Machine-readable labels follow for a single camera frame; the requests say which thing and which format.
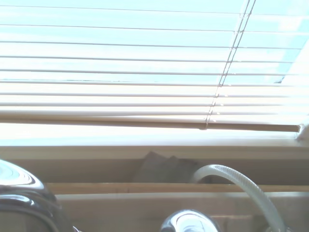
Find white window blinds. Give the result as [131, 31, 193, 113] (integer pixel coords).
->
[0, 0, 309, 134]

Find clear dish soap bottle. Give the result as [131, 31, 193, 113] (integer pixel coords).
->
[191, 164, 288, 232]

